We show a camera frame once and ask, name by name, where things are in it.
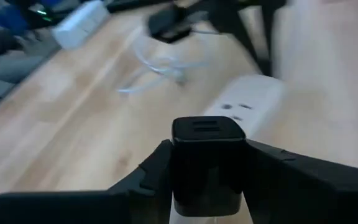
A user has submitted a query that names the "black dual USB charger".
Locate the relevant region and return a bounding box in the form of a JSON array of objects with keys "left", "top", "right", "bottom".
[{"left": 171, "top": 116, "right": 247, "bottom": 218}]

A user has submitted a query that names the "white USB cable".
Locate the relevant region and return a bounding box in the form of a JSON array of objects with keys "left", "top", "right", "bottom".
[{"left": 116, "top": 24, "right": 211, "bottom": 94}]

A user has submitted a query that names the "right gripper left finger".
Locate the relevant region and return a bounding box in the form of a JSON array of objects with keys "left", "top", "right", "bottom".
[{"left": 0, "top": 139, "right": 174, "bottom": 224}]

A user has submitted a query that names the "white square power strip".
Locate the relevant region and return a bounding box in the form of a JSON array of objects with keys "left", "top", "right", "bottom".
[{"left": 168, "top": 73, "right": 288, "bottom": 224}]

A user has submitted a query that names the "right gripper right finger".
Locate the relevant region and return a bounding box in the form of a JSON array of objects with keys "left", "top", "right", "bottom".
[{"left": 242, "top": 139, "right": 358, "bottom": 224}]

